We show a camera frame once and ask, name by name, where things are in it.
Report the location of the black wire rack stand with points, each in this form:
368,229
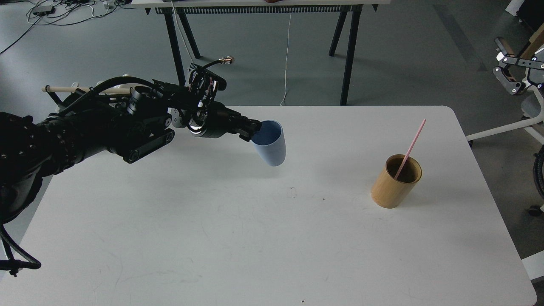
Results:
62,95

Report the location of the bamboo wooden cup holder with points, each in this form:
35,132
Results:
396,180

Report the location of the pink chopstick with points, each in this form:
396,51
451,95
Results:
410,149

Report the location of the white chair base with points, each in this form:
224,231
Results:
527,123

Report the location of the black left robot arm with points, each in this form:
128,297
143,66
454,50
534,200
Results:
124,115

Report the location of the background table with black legs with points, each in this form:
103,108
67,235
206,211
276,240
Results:
198,29

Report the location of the light blue plastic cup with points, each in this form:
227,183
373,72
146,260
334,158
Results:
269,143

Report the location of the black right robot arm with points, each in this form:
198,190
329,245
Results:
506,59

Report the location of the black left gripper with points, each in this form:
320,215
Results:
215,119

